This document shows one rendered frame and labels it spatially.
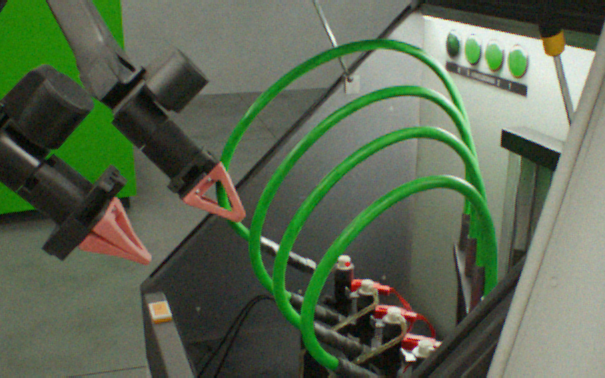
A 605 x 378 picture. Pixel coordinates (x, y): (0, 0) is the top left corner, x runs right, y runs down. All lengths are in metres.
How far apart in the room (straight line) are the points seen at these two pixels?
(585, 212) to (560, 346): 0.12
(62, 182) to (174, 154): 0.18
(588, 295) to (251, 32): 6.95
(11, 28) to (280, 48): 3.98
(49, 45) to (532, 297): 3.63
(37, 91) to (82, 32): 0.32
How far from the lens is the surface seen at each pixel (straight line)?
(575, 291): 0.64
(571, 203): 0.65
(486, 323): 0.72
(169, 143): 0.90
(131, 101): 0.90
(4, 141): 0.77
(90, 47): 1.01
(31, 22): 4.09
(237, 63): 7.49
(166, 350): 1.14
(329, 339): 0.86
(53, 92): 0.73
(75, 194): 0.77
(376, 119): 1.32
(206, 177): 0.89
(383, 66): 1.31
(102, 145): 4.25
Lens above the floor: 1.55
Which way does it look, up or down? 20 degrees down
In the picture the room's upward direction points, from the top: straight up
